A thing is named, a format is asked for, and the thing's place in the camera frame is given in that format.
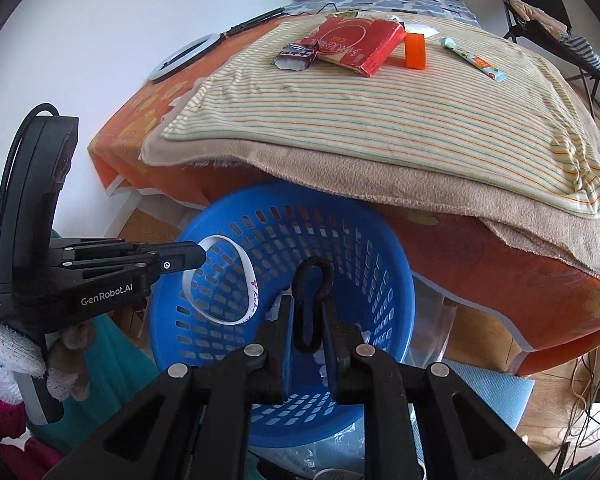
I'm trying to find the striped garment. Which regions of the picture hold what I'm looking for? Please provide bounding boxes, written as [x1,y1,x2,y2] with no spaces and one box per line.
[559,32,600,80]

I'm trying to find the orange box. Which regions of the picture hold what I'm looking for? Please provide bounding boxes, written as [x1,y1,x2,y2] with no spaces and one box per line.
[403,32,426,70]

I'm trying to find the floor cables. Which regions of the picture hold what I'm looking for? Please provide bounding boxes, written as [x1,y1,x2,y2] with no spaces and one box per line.
[552,342,600,477]

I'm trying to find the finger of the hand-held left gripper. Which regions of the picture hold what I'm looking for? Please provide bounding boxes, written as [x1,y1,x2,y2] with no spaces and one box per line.
[61,241,207,287]
[49,237,145,262]

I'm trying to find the white wristband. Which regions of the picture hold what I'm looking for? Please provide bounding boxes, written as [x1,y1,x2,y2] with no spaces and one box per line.
[182,235,259,326]

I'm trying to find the white paper sheet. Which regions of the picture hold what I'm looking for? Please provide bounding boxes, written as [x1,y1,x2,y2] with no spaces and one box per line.
[401,20,441,39]

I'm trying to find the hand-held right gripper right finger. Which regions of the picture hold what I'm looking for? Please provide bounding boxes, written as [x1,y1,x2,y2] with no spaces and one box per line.
[321,304,556,480]

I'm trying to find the light blue mat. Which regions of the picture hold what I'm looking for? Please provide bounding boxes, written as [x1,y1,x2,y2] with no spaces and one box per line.
[442,359,537,432]

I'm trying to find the dark candy wrapper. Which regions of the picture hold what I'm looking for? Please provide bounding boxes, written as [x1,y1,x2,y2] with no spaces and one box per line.
[272,42,321,72]

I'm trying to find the person's left forearm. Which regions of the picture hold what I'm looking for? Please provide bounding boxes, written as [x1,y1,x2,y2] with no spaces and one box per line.
[0,384,29,463]

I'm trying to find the white ring light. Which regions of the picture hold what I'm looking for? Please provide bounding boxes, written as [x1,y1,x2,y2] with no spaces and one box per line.
[148,32,227,85]

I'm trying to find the black clip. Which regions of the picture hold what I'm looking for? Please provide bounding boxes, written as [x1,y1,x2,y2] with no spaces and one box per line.
[292,256,334,356]

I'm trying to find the beige blanket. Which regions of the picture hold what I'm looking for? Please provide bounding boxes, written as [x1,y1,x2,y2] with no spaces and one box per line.
[139,40,600,287]

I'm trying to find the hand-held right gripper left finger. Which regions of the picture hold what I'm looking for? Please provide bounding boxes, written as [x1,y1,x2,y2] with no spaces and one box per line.
[42,296,298,480]

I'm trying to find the blue plastic basket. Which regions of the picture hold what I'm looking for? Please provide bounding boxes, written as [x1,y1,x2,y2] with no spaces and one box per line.
[147,182,417,450]

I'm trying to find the person's left hand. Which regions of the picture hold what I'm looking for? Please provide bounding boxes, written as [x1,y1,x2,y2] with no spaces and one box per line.
[0,324,95,405]

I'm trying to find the black braided cable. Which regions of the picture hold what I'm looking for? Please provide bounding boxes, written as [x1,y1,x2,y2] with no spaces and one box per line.
[0,103,61,261]

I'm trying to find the striped blanket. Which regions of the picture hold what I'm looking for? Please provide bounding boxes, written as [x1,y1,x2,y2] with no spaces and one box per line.
[159,12,600,222]

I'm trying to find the black rod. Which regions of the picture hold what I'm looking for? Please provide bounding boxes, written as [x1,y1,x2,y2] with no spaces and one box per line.
[222,7,287,37]

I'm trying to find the clear plastic bag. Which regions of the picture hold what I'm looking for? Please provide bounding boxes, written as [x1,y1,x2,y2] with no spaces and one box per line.
[409,272,458,367]

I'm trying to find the teal stick packet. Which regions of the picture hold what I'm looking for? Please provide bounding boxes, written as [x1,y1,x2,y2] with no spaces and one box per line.
[440,36,509,83]

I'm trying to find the red box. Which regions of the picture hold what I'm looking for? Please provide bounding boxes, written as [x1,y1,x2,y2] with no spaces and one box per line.
[300,16,407,79]

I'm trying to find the orange bed sheet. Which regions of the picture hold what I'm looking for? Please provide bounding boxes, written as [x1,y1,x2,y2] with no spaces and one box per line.
[87,19,600,379]

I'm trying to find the beige cloth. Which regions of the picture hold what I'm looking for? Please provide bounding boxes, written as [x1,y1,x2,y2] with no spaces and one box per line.
[509,0,567,37]

